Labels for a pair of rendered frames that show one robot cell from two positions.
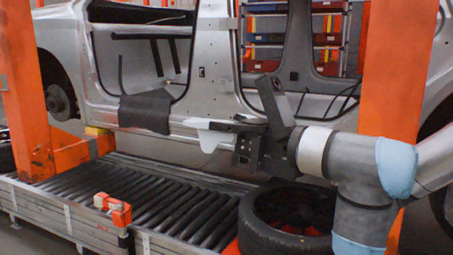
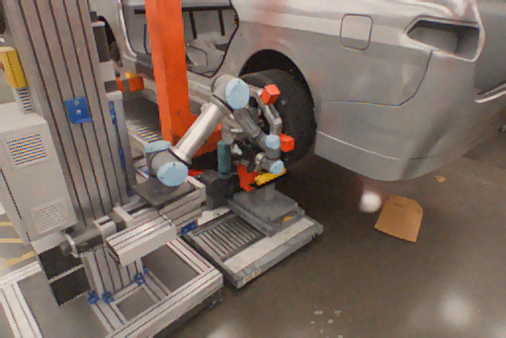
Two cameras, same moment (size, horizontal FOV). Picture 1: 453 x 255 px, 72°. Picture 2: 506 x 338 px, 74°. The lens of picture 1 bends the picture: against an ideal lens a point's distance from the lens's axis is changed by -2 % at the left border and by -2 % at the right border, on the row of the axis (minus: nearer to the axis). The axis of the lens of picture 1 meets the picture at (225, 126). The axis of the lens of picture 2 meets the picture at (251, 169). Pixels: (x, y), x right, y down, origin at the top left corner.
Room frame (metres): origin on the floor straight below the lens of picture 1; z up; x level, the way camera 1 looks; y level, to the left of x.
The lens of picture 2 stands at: (-0.97, -1.83, 1.68)
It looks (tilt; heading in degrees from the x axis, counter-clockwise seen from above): 29 degrees down; 21
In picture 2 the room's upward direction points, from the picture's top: straight up
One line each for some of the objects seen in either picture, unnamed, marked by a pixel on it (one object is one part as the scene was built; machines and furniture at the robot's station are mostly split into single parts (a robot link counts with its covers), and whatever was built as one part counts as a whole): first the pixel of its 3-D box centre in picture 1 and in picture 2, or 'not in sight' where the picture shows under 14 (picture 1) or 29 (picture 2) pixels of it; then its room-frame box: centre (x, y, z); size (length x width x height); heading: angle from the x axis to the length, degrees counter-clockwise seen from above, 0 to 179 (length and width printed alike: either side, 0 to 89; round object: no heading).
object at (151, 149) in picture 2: not in sight; (159, 156); (0.14, -0.95, 0.98); 0.13 x 0.12 x 0.14; 53
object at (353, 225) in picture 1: (363, 220); not in sight; (0.42, -0.21, 1.12); 0.11 x 0.08 x 0.11; 142
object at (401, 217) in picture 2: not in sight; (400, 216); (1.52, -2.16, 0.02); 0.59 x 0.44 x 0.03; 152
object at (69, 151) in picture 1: (79, 137); (119, 77); (2.13, 1.05, 0.69); 0.52 x 0.17 x 0.35; 152
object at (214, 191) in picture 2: not in sight; (226, 184); (1.10, -0.81, 0.26); 0.42 x 0.18 x 0.35; 152
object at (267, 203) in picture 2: not in sight; (265, 188); (1.07, -1.15, 0.32); 0.40 x 0.30 x 0.28; 62
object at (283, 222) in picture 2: not in sight; (264, 208); (1.07, -1.15, 0.13); 0.50 x 0.36 x 0.10; 62
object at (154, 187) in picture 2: not in sight; (162, 178); (0.15, -0.94, 0.87); 0.15 x 0.15 x 0.10
